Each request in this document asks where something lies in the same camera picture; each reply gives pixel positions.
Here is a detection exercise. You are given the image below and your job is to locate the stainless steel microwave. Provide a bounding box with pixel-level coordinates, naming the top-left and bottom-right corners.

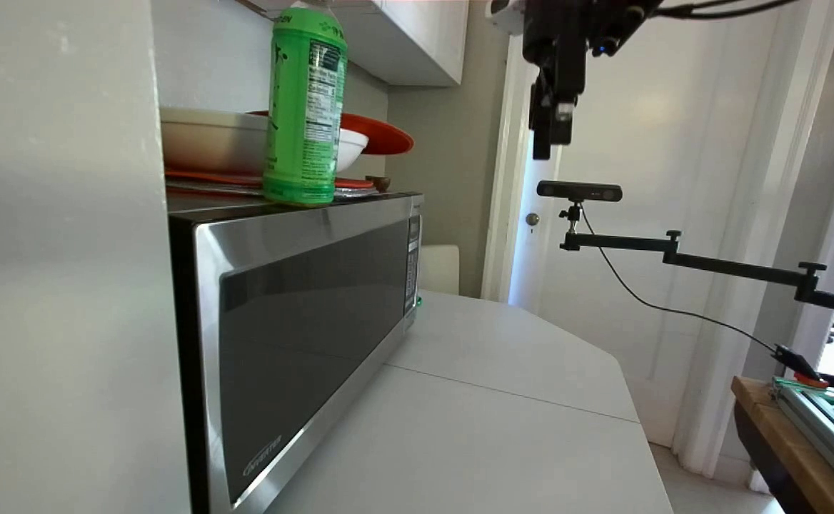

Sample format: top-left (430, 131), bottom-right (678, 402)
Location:
top-left (167, 195), bottom-right (421, 514)

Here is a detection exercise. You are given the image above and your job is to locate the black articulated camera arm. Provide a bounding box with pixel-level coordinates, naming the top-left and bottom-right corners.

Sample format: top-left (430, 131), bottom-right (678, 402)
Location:
top-left (558, 204), bottom-right (834, 312)

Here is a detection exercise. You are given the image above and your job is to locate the black camera cable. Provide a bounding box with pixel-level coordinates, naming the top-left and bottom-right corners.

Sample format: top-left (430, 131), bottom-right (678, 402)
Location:
top-left (578, 208), bottom-right (806, 375)

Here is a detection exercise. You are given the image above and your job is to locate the white upper cabinet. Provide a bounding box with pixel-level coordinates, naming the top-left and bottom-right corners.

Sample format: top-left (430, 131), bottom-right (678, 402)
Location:
top-left (241, 0), bottom-right (469, 88)

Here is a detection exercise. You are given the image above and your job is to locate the flat red tray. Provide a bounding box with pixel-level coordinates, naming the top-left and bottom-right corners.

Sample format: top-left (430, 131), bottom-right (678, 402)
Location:
top-left (166, 168), bottom-right (389, 196)

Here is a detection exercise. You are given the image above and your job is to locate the black stereo camera bar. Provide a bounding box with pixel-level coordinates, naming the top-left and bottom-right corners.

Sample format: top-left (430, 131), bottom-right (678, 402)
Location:
top-left (537, 179), bottom-right (623, 204)

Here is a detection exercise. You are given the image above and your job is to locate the white bowl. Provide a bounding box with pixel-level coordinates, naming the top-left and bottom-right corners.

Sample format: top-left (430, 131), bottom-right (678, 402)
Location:
top-left (160, 108), bottom-right (371, 174)

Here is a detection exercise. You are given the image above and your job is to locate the white door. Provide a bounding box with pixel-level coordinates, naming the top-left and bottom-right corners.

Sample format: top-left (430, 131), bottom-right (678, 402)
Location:
top-left (483, 0), bottom-right (834, 473)

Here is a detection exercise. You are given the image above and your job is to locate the wooden table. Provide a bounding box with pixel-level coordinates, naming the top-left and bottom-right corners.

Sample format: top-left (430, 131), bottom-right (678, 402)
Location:
top-left (731, 376), bottom-right (834, 514)

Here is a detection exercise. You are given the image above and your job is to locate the green tea bottle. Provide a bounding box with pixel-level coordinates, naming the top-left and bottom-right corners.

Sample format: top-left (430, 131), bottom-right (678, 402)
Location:
top-left (263, 0), bottom-right (349, 205)

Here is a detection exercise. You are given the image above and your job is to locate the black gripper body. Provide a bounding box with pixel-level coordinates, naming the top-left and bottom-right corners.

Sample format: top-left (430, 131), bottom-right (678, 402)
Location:
top-left (523, 0), bottom-right (658, 99)

